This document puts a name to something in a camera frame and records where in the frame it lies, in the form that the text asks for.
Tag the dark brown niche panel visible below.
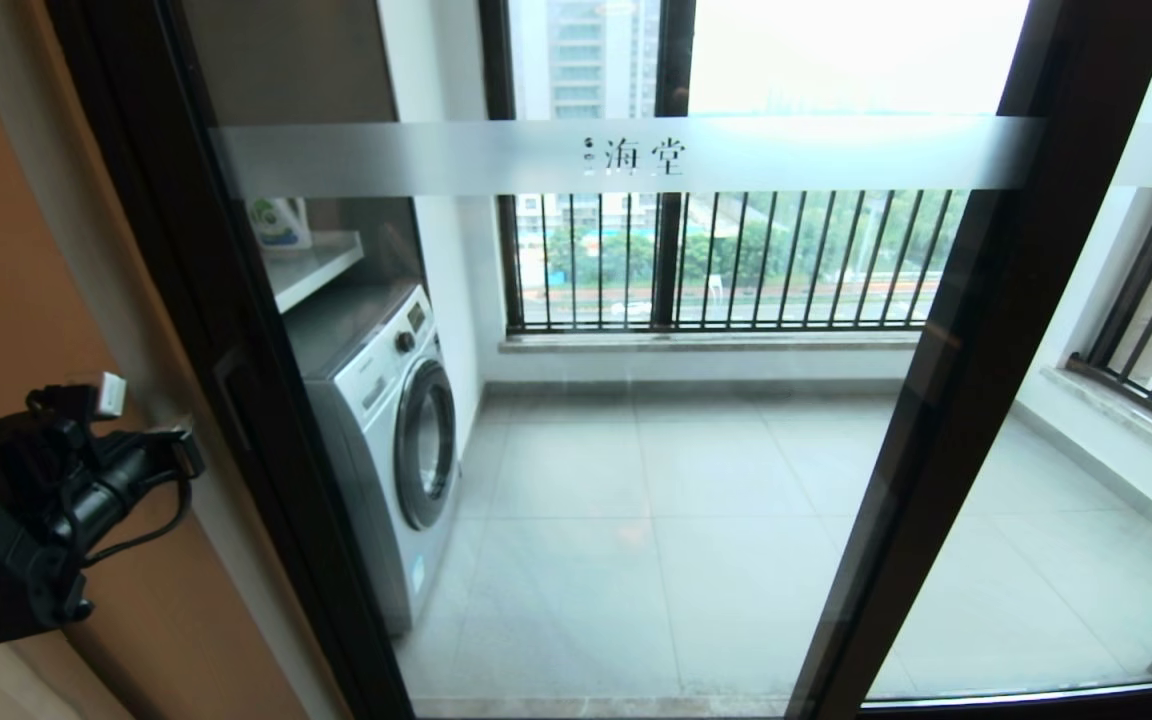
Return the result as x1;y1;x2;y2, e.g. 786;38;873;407
184;0;427;293

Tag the long stone window sill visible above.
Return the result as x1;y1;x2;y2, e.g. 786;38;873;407
499;330;925;356

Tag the white detergent bottle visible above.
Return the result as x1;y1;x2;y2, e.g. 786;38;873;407
248;197;315;251

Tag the short stone window sill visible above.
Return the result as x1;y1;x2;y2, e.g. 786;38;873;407
1041;362;1152;479

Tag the dark outer door frame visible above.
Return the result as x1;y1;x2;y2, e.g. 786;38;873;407
44;0;377;720

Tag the long black window railing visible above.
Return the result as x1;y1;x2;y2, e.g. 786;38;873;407
501;188;967;333

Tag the glass sliding door with handle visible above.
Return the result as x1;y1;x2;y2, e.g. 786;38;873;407
106;0;1152;720

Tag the black window frame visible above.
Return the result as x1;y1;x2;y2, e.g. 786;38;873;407
481;0;697;333

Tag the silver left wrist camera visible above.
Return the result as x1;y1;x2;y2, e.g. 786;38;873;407
84;371;129;421

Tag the short black window railing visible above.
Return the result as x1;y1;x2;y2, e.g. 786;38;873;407
1071;100;1152;443

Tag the white shelf board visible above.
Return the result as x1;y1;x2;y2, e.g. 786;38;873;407
262;230;367;314

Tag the silver front-load washing machine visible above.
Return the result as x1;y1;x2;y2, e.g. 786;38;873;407
284;282;462;638

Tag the grey high-rise building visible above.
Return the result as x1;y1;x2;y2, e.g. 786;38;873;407
516;0;662;121

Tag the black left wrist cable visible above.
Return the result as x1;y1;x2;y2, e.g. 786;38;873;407
84;468;194;567

